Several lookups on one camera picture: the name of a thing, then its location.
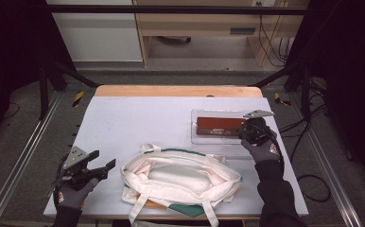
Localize white cabinet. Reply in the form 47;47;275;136
46;0;144;62

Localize white table mat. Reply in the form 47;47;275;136
43;96;309;218

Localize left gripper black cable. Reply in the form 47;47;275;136
53;153;70;193

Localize yellow-handled tool right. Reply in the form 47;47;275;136
273;92;292;107

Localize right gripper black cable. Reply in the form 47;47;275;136
259;124;332;203

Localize cream canvas tote bag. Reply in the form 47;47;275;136
120;143;244;227

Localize yellow-handled tool left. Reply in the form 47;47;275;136
72;91;85;108

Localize long reddish-brown box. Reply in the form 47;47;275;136
196;116;247;137

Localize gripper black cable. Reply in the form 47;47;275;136
53;153;70;193
259;124;332;203

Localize black frame leg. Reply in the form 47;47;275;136
251;61;312;120
38;60;100;121

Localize yellow-handled tool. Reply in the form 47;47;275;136
72;91;85;108
273;92;292;107

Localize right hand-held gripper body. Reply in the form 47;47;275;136
242;109;275;147

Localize light wooden desk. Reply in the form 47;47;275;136
132;0;311;68

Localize black horizontal frame bar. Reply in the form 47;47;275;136
44;4;311;16

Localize aluminium rail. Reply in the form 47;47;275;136
0;91;62;227
288;93;363;227

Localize wooden table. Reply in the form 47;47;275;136
43;84;309;221

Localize black floor cables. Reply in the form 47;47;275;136
278;78;329;164

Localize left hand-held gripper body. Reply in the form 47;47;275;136
61;146;94;190

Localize person's left hand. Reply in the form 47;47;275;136
53;178;99;210

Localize clear plastic container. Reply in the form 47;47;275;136
190;108;269;159

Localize thin black floor cable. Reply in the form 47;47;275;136
0;101;21;121

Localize person's right hand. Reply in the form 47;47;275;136
240;127;282;164

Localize white wall socket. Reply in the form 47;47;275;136
251;0;278;8

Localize hanging black cables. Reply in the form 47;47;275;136
257;2;293;68

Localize black curtain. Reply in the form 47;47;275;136
0;0;78;146
286;0;365;193

